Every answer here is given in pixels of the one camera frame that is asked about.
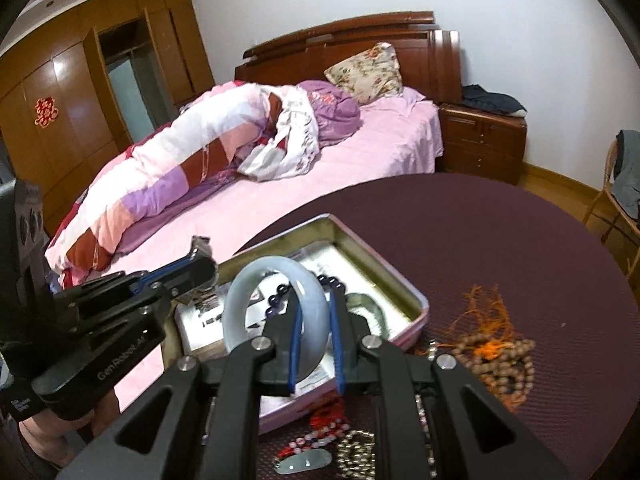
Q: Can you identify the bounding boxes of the pink metal tin box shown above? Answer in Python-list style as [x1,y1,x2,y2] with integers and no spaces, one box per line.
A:
[162,214,428,432]

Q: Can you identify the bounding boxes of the person left hand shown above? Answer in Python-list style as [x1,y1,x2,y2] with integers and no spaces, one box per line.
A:
[18,389,120,467]

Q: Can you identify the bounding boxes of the patchwork pink quilt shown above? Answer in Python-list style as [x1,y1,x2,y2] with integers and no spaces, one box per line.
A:
[46,81,320,288]

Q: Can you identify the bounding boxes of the floral pillow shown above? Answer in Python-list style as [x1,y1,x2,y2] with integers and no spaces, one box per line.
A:
[324,42,404,105]

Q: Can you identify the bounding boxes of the purple garment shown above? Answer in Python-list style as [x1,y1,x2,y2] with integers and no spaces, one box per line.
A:
[298,80,361,148]

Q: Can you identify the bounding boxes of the pink bed mattress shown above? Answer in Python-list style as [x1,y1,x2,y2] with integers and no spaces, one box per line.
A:
[44,86,445,411]

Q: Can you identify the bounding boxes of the grey clothes on chair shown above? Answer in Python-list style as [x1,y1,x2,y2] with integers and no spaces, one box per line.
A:
[612,130,640,221]

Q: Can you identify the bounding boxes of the wooden headboard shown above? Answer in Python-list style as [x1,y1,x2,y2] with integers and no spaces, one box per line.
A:
[234,10,463,106]

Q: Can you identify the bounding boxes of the metallic gold bead bracelet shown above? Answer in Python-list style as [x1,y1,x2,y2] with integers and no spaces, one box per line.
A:
[335,429,378,480]

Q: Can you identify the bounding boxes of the green jade bead bracelet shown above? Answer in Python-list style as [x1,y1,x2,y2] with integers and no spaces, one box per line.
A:
[344,291,388,338]

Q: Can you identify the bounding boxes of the red knot cord ornament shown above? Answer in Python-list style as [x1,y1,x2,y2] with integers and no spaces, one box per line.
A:
[309,399,348,432]

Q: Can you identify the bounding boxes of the wooden prayer bead necklace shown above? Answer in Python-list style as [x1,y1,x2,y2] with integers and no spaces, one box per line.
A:
[439,284,537,413]

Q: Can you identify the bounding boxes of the wooden wardrobe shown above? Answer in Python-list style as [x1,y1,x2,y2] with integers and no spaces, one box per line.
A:
[1,0,214,233]

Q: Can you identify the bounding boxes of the pale jade bangle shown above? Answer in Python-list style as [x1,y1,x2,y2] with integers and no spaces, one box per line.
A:
[222,256,330,392]

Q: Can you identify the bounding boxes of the wooden nightstand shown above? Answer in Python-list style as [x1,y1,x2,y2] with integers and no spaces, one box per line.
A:
[439,104,527,185]

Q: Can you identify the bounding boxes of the dark clothes on nightstand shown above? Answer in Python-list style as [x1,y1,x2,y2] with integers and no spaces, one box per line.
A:
[462,84,527,118]

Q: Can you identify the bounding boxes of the dark purple bead bracelet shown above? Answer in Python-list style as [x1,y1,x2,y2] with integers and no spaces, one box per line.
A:
[264,274,347,319]

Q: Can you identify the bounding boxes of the pink red bead pendant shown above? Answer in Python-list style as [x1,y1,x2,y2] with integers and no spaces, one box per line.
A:
[273,419,350,476]

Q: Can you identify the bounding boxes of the rattan chair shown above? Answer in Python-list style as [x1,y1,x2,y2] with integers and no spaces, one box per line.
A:
[582,140,639,284]

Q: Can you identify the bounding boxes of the dark red dotted tablecloth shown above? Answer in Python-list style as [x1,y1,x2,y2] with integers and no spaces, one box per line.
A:
[250,174,639,479]

